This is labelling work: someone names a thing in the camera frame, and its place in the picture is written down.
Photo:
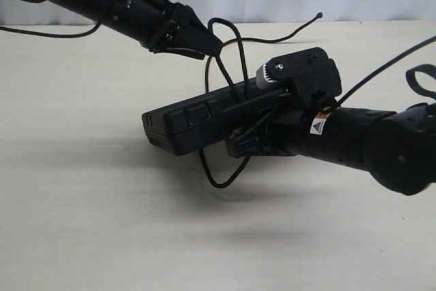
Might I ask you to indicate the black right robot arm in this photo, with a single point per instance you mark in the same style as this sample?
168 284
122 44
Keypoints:
396 148

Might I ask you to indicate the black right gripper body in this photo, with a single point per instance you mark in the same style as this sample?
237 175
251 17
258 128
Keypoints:
282 126

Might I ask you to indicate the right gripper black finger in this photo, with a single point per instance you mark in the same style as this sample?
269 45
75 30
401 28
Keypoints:
248 146
262 102

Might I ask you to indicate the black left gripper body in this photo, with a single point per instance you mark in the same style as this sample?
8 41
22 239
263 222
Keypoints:
178 33

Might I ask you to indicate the black plastic carrying case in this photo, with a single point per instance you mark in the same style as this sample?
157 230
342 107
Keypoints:
195 123

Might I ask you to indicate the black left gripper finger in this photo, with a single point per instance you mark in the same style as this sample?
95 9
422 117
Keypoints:
203 41

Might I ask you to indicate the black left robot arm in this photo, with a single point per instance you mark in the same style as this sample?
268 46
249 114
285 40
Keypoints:
137 19

